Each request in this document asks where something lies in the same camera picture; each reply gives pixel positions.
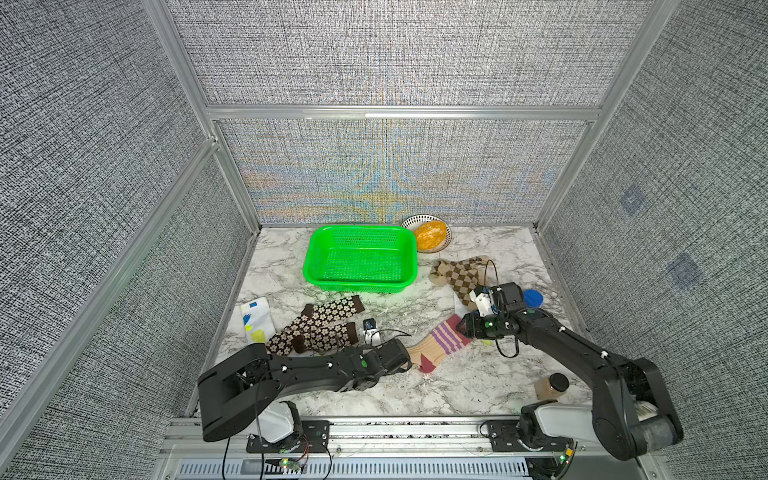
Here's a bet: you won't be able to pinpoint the brown checkered argyle sock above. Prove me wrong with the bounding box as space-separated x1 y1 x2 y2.
428 256 491 311

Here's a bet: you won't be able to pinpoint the striped beige maroon sock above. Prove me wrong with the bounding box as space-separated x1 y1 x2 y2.
406 315 471 373

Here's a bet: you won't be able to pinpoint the brown jar black lid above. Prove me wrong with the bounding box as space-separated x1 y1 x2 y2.
534 372 570 401

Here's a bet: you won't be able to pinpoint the aluminium front rail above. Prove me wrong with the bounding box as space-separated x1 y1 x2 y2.
152 416 672 479

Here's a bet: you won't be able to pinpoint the patterned white bowl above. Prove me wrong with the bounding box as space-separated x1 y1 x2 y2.
400 214 453 254

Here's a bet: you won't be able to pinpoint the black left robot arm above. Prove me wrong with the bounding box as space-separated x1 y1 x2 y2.
197 339 412 442

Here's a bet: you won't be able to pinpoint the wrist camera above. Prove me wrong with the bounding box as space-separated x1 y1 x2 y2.
470 287 494 317
363 318 382 346

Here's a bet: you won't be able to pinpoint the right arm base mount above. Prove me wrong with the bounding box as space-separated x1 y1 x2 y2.
478 400 599 453

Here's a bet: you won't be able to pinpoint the orange fruit in bowl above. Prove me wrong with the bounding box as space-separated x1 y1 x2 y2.
414 220 448 251

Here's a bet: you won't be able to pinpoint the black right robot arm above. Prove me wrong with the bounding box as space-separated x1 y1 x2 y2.
456 283 684 461

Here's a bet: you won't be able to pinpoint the white sock blue yellow patches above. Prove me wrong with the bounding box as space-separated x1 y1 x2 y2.
241 297 276 344

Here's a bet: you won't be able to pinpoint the green plastic basket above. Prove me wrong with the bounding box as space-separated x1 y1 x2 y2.
303 225 418 293

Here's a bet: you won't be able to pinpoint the brown daisy sock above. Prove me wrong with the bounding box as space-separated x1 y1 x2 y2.
290 322 358 354
267 295 365 356

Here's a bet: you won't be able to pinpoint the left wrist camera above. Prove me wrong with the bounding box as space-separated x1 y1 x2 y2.
363 318 382 346

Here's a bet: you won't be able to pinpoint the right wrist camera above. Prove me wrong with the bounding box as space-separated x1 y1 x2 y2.
470 287 494 317

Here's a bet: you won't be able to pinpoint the blue lid jar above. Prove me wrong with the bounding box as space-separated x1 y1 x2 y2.
523 289 544 308

